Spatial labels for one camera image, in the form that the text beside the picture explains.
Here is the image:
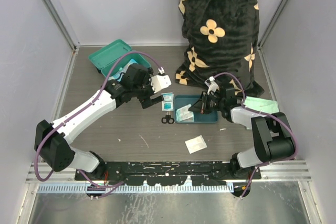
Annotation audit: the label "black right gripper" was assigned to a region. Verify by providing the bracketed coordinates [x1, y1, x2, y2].
[189, 91, 225, 114]

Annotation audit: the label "white gauze pad stack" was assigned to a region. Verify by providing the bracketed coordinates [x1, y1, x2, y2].
[176, 112, 194, 122]

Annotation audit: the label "dark teal divided tray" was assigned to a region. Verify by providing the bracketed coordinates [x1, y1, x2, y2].
[174, 95, 218, 124]

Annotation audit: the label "teal white sachet packet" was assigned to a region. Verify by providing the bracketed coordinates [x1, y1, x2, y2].
[161, 92, 174, 111]

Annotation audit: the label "small white gauze packet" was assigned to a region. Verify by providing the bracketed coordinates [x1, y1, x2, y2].
[185, 135, 207, 154]

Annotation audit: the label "large blue cotton pack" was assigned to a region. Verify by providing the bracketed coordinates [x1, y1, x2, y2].
[109, 59, 137, 81]

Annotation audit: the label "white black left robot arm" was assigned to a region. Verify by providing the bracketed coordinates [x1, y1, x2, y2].
[34, 63, 171, 180]

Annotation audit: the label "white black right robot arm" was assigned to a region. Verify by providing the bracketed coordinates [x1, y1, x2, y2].
[188, 85, 296, 179]

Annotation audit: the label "teal medicine kit box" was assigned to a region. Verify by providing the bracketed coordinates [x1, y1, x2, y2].
[88, 39, 151, 77]

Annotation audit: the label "light green cloth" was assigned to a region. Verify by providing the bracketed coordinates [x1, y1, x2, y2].
[244, 97, 280, 114]

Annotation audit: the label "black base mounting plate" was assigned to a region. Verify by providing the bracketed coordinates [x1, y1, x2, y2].
[75, 159, 253, 187]

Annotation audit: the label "black floral plush blanket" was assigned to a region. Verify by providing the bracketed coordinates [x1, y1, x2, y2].
[175, 0, 264, 97]

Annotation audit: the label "black handled scissors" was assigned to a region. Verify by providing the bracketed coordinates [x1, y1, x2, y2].
[161, 111, 175, 124]

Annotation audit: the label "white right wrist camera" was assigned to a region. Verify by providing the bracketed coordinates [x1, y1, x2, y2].
[205, 76, 218, 95]

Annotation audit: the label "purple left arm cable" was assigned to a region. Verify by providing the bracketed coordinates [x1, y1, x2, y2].
[34, 50, 165, 198]

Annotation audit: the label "aluminium slotted rail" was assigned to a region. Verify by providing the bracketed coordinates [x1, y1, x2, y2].
[38, 168, 234, 195]

